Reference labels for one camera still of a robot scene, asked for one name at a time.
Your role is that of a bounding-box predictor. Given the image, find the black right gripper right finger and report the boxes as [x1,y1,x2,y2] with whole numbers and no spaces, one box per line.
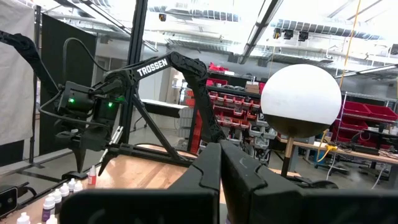
[220,140,398,224]

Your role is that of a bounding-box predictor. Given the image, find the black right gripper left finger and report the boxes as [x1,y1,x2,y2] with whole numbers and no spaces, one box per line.
[60,142,222,224]

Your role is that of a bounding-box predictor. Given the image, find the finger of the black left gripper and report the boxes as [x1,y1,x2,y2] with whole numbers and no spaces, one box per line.
[71,144,88,174]
[98,145,121,177]

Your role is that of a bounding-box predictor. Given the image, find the dark red food coloring bottle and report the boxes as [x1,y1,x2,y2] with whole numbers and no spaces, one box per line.
[58,182,70,200]

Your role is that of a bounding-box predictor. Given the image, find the dark bottle white label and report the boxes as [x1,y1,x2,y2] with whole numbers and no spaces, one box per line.
[51,189,63,215]

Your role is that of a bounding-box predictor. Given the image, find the dark bottle purple label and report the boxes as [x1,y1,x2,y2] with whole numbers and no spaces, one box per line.
[42,195,57,222]

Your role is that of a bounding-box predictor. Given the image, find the black stand pole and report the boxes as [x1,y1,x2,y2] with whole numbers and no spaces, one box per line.
[29,4,43,166]

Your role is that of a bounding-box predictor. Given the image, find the white desk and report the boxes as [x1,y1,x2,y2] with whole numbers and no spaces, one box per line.
[141,98,189,119]

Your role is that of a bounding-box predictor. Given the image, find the wooden workbench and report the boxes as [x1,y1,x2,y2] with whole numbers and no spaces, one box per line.
[276,136,398,166]

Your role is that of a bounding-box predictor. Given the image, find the white backdrop curtain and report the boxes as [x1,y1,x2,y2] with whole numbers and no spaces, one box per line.
[0,0,35,147]

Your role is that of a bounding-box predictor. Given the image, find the red plastic storage bin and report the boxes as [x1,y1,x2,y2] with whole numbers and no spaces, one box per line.
[365,104,398,122]
[341,101,371,118]
[334,118,369,131]

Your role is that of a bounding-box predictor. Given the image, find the black backdrop panel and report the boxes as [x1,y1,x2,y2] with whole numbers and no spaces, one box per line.
[39,14,98,156]

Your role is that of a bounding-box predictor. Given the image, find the white globe table lamp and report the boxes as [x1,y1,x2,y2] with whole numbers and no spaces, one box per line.
[260,63,342,190]

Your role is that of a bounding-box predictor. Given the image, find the black parts shelf rack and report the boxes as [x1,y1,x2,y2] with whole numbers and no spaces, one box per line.
[186,70,280,153]

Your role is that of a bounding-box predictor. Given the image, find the brown cardboard box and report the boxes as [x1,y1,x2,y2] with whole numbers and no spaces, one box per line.
[244,81,261,94]

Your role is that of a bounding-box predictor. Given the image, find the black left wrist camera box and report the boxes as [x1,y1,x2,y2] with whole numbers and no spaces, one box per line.
[58,81,96,116]

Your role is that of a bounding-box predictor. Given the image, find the black frame base beam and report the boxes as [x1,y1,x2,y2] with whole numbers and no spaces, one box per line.
[105,142,200,168]

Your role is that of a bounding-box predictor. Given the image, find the black diagonal frame brace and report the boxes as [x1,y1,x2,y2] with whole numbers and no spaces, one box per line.
[132,93,189,162]

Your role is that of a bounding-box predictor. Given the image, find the yellow extension cord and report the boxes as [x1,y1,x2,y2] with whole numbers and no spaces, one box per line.
[317,130,338,162]

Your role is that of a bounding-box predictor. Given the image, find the black left wrist camera cable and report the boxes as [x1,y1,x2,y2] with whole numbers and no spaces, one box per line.
[39,37,109,129]

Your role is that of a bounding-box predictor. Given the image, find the black frame post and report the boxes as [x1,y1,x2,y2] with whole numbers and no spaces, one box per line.
[119,0,149,147]

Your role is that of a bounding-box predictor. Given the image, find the black table-level camera box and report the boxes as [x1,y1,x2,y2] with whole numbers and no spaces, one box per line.
[0,185,19,218]

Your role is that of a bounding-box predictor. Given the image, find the yellow hanging cable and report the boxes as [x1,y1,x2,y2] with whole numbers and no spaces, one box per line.
[338,0,362,88]

